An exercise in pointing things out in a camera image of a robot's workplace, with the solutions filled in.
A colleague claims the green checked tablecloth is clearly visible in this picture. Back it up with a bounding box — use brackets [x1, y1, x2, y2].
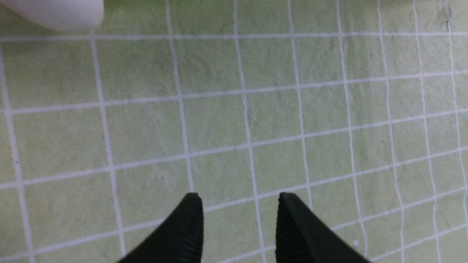
[0, 0, 468, 263]

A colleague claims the white radish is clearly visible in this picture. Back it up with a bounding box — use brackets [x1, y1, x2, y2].
[1, 0, 104, 31]

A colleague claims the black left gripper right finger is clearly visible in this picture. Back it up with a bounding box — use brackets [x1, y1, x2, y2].
[275, 193, 369, 263]

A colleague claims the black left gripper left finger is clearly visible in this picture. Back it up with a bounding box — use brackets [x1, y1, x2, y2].
[119, 193, 204, 263]

